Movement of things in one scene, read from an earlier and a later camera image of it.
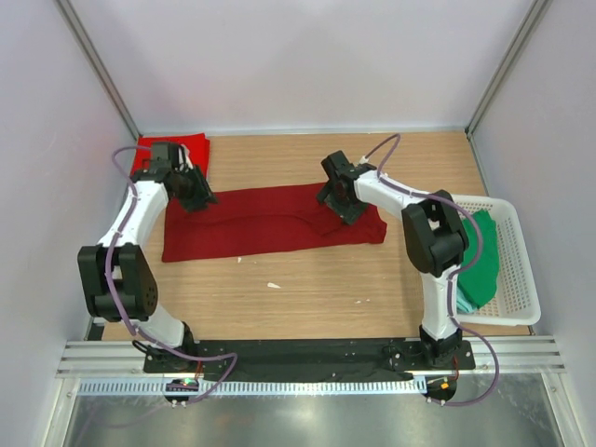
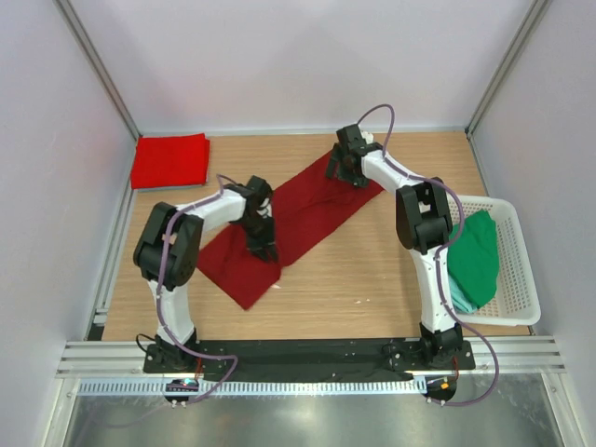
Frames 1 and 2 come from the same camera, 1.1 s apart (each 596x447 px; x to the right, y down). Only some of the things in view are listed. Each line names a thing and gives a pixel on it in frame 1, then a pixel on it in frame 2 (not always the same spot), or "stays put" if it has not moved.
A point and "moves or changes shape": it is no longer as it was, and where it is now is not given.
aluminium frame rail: [125, 358] stays put
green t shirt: [480, 283] stays put
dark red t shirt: [265, 217] moves or changes shape
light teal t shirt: [463, 304] stays put
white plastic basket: [515, 301] stays put
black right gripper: [345, 210] -> [340, 158]
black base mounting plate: [209, 356] stays put
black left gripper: [196, 191] -> [263, 239]
